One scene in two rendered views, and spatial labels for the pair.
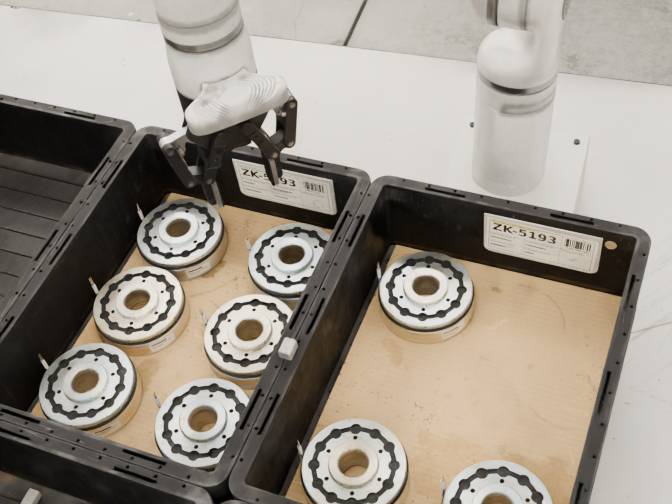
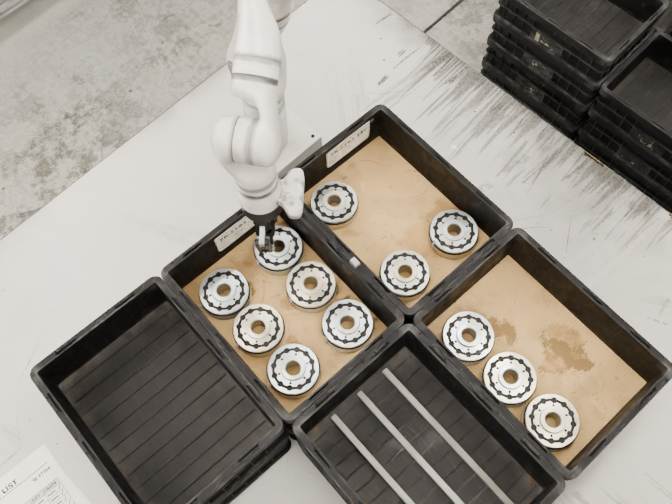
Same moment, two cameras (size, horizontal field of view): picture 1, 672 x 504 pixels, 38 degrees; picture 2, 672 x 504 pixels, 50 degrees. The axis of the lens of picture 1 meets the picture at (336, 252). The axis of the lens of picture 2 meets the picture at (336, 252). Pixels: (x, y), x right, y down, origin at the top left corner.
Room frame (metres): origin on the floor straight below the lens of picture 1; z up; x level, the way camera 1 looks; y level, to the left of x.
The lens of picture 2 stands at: (0.35, 0.59, 2.23)
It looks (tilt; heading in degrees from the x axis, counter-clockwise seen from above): 66 degrees down; 292
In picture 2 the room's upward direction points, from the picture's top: 3 degrees counter-clockwise
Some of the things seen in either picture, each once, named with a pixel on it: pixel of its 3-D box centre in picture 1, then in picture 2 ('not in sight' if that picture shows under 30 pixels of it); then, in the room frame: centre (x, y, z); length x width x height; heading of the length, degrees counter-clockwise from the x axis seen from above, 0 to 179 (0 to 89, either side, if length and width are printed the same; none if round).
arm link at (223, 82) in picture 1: (215, 57); (269, 186); (0.67, 0.07, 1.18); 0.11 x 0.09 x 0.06; 18
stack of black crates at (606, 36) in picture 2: not in sight; (563, 46); (0.21, -1.10, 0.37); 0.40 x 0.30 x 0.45; 155
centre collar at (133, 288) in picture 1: (137, 300); (258, 327); (0.67, 0.23, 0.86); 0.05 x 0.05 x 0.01
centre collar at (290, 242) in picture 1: (292, 255); (278, 246); (0.70, 0.05, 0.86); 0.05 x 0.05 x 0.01
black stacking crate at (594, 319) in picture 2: not in sight; (534, 353); (0.14, 0.10, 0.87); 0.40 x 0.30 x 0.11; 151
